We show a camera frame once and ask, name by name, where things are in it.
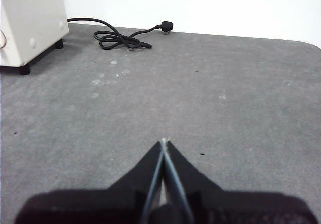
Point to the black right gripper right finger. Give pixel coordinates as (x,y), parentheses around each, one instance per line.
(225,209)

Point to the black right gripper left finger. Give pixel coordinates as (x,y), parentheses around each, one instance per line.
(113,206)

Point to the white Toshiba toaster oven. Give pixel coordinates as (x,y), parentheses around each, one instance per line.
(32,15)

